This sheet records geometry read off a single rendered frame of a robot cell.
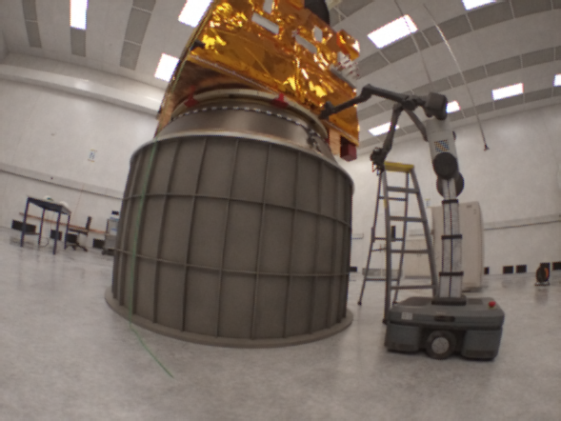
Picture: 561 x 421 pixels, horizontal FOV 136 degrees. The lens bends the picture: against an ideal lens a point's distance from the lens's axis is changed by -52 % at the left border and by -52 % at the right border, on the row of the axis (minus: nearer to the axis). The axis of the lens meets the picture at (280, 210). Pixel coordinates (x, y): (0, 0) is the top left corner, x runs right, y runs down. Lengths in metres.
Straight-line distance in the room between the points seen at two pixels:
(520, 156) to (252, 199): 8.52
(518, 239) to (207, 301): 8.12
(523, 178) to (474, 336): 7.71
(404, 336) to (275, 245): 0.86
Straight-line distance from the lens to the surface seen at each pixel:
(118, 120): 7.57
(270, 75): 2.05
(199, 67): 1.87
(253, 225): 1.27
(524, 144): 9.16
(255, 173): 1.34
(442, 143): 1.55
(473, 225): 4.35
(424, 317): 1.27
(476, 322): 1.26
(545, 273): 5.12
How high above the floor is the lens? 0.49
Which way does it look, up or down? 12 degrees up
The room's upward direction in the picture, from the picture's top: 5 degrees clockwise
